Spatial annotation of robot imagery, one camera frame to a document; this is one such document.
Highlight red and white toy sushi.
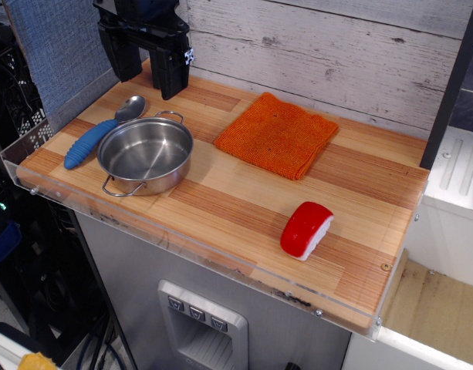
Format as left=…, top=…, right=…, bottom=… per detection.
left=280, top=201, right=334, bottom=261

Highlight blue handled metal spoon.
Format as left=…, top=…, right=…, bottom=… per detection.
left=64, top=96, right=146, bottom=170

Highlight white toy sink unit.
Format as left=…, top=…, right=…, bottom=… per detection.
left=343, top=127, right=473, bottom=369

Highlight black vertical post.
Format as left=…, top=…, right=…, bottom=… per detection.
left=419, top=9, right=473, bottom=170

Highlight orange knitted cloth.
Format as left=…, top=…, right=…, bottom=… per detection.
left=214, top=92, right=339, bottom=180

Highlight black plastic crates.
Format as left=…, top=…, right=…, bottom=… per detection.
left=0, top=22, right=53, bottom=151

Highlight clear acrylic table guard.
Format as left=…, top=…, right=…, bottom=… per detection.
left=1, top=63, right=428, bottom=338

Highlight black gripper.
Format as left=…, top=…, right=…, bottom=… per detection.
left=93, top=0, right=190, bottom=100

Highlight silver metal pot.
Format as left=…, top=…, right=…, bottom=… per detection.
left=97, top=111, right=194, bottom=197

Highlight blue fabric panel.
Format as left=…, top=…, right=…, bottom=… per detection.
left=3, top=1, right=119, bottom=133

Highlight silver toy fridge cabinet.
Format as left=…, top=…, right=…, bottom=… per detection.
left=78, top=215, right=350, bottom=369

